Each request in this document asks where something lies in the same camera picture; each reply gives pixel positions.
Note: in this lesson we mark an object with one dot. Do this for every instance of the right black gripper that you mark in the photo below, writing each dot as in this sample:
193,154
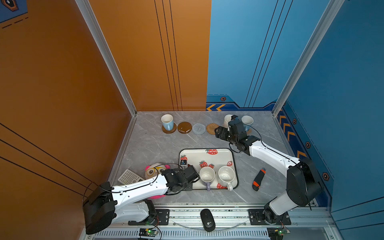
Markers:
224,131

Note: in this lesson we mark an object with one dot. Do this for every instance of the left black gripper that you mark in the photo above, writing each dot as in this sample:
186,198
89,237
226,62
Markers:
190,187

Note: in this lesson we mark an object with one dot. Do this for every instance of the tan rattan round coaster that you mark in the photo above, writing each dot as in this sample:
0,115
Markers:
211,128

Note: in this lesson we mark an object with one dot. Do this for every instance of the white mug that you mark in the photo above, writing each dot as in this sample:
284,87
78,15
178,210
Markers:
227,119
226,176

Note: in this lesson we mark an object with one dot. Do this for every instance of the grey woven round coaster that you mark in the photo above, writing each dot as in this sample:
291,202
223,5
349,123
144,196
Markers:
199,129

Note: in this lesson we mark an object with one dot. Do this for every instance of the glossy brown round coaster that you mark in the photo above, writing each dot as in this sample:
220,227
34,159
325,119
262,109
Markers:
185,127

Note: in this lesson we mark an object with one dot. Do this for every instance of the matte brown round coaster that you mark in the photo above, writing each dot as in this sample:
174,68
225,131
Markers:
170,131

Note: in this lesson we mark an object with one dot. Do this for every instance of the light blue mug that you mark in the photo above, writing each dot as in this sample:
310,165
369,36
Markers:
167,121

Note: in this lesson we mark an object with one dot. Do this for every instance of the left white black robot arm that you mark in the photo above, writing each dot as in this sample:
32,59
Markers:
131,203

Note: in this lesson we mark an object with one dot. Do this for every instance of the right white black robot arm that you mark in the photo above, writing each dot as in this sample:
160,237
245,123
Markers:
303,179

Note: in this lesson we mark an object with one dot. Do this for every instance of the purple mug front middle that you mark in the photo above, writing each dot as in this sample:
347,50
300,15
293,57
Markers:
207,175

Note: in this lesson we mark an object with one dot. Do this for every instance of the white strawberry tray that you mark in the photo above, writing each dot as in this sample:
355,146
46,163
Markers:
213,158

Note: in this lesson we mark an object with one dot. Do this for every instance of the pink panda plush toy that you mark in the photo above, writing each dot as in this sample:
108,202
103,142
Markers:
152,172

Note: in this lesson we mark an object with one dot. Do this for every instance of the black computer mouse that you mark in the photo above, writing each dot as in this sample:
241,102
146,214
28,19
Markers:
208,220

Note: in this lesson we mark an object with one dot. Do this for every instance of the black orange utility knife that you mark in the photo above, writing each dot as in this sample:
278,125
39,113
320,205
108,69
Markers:
258,179

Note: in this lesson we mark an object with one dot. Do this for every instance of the white calculator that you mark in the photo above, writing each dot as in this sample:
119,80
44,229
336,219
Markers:
129,177

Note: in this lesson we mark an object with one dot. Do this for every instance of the left green circuit board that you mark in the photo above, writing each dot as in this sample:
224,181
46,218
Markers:
148,234

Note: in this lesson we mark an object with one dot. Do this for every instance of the green circuit board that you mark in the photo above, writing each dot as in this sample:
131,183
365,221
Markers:
148,234
277,234

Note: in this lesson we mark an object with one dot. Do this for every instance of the right green circuit board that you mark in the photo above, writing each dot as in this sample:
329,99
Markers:
277,234

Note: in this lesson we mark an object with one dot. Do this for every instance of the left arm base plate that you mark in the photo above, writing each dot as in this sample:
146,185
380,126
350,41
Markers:
159,217

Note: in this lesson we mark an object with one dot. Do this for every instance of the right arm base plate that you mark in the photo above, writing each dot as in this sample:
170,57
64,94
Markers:
255,216

